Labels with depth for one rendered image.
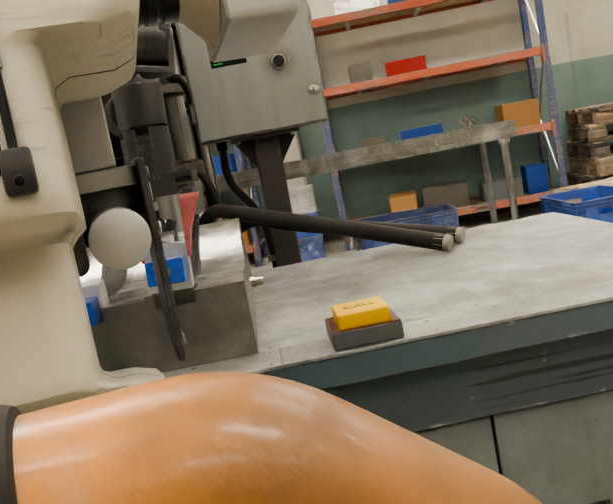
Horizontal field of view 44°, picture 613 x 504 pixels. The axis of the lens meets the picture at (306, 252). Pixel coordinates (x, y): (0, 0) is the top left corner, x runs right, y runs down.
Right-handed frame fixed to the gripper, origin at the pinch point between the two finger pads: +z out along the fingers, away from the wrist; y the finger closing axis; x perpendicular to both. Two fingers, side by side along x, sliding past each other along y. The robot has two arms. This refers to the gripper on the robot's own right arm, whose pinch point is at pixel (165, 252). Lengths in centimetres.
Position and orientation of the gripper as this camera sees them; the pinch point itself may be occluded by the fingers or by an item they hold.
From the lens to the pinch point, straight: 91.3
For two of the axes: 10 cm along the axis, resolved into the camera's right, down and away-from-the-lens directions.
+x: 1.0, 0.9, -9.9
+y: -9.8, 1.7, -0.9
